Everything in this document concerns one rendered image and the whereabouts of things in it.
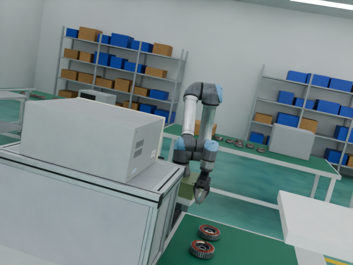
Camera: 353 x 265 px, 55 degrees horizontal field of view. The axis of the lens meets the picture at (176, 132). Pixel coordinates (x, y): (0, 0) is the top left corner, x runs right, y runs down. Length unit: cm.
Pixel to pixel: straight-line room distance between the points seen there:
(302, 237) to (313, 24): 762
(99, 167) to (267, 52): 723
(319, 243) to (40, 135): 97
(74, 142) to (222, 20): 732
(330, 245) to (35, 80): 951
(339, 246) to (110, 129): 77
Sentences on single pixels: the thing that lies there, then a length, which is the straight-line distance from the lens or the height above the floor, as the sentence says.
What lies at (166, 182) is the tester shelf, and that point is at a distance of 132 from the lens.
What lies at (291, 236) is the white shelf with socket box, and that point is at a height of 119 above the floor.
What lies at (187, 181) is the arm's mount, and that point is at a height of 85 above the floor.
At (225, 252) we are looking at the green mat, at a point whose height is 75.
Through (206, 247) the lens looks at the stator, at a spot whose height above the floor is 77.
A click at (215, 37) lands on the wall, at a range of 834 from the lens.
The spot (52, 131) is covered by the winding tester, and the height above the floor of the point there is 123.
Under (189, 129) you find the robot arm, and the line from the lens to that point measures 199.
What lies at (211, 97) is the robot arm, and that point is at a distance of 215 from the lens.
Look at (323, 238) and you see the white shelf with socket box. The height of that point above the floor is 121.
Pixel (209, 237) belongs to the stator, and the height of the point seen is 77.
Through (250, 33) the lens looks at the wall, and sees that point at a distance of 829.
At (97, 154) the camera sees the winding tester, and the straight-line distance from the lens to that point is 124.
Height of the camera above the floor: 154
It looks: 10 degrees down
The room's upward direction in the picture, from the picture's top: 12 degrees clockwise
